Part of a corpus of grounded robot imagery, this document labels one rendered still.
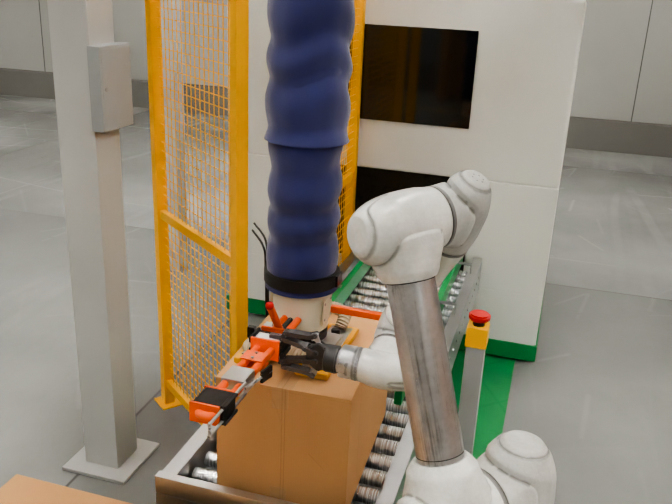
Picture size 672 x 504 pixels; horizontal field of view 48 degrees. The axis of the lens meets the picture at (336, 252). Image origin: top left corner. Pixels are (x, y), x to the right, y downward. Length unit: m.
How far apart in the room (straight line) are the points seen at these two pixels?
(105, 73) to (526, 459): 1.93
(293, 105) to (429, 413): 0.90
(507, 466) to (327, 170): 0.92
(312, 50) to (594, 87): 8.81
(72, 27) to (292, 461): 1.65
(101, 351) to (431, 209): 2.00
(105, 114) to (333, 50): 1.10
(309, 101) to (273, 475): 1.08
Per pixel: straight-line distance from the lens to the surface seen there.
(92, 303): 3.14
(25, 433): 3.84
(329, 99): 2.02
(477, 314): 2.46
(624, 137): 10.63
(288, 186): 2.08
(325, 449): 2.20
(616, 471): 3.74
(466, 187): 1.54
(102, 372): 3.26
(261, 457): 2.29
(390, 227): 1.43
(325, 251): 2.15
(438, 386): 1.53
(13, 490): 2.56
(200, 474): 2.51
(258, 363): 1.96
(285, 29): 2.01
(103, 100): 2.84
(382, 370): 1.95
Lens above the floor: 2.04
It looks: 20 degrees down
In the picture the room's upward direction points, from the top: 3 degrees clockwise
